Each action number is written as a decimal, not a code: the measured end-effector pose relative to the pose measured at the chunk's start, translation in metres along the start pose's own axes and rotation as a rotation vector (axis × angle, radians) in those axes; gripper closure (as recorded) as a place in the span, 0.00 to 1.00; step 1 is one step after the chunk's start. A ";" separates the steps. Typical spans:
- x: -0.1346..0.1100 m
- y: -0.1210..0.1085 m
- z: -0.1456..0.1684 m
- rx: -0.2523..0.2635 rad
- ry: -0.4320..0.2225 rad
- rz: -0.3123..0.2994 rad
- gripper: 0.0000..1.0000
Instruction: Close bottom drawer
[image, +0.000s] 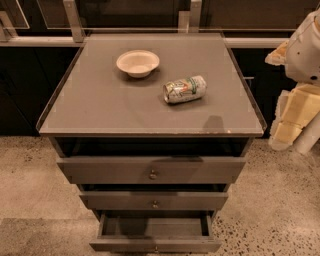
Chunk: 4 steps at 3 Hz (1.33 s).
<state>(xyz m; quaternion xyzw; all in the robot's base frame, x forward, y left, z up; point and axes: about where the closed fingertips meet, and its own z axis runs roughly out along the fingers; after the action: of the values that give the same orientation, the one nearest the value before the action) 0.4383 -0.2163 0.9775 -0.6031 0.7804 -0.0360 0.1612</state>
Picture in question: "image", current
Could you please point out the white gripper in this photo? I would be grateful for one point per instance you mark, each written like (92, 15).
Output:
(305, 55)

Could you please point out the grey bottom drawer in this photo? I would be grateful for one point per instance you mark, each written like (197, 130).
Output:
(155, 232)

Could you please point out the grey drawer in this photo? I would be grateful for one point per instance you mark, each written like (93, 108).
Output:
(151, 170)
(148, 200)
(155, 232)

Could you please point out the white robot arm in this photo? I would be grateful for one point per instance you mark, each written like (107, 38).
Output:
(300, 55)

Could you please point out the white cylindrical robot base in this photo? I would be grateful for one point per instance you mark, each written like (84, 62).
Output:
(309, 136)

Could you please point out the grey drawer cabinet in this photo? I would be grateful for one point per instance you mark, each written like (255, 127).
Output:
(99, 110)

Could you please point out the grey top drawer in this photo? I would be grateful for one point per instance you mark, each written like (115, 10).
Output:
(151, 170)

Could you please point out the grey middle drawer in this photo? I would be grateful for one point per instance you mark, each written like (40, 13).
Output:
(148, 200)

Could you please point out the crushed soda can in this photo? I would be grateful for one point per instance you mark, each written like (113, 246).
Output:
(184, 90)

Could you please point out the white paper bowl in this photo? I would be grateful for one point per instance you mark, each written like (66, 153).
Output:
(138, 63)

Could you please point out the metal railing frame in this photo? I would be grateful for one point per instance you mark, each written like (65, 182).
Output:
(78, 21)

